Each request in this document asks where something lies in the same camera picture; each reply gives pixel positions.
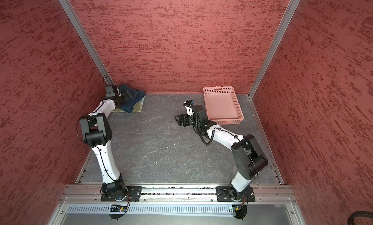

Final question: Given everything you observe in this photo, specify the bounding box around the blue denim skirt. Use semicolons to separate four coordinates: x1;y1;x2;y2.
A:
119;84;145;113

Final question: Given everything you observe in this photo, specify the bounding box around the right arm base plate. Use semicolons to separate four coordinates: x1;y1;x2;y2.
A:
216;186;255;203

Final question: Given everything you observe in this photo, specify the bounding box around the right corner aluminium post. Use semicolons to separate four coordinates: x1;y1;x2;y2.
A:
248;0;301;100

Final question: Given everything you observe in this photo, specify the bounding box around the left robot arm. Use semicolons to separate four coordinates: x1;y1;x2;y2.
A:
78;92;130;202

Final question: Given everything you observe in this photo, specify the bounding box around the right circuit board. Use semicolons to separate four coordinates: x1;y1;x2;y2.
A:
232;205;247;213

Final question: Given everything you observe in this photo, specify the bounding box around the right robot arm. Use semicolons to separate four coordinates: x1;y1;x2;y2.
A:
175;100;268;202

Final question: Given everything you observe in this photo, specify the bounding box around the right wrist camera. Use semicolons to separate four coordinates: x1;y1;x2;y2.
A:
183;100;194;108

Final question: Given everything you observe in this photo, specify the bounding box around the left circuit board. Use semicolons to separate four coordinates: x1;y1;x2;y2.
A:
110;205;128;213

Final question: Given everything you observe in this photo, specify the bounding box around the floral pastel skirt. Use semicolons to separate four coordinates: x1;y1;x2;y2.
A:
113;96;146;113

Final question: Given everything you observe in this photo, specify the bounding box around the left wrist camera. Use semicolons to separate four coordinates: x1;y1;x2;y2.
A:
105;85;120;98

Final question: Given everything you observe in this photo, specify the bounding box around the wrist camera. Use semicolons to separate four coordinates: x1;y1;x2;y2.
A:
105;85;120;98
183;100;194;108

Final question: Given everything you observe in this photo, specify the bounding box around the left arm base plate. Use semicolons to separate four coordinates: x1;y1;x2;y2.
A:
101;186;143;203

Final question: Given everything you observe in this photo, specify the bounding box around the circuit board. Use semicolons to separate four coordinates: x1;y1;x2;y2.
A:
232;205;247;213
110;205;128;213

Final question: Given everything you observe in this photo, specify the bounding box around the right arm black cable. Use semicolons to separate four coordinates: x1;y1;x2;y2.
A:
183;102;242;146

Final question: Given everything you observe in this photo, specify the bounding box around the corner aluminium post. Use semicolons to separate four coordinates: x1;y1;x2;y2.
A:
58;0;115;85
248;0;301;100

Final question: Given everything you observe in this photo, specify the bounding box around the aluminium front rail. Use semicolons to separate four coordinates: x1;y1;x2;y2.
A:
59;183;298;205

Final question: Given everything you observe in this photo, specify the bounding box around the left corner aluminium post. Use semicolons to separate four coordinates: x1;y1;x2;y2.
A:
58;0;115;85

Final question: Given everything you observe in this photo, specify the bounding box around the pink plastic basket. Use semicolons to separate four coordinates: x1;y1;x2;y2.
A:
203;86;244;125

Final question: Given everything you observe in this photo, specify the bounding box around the black cable bottom corner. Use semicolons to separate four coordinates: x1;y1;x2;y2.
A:
347;210;373;225

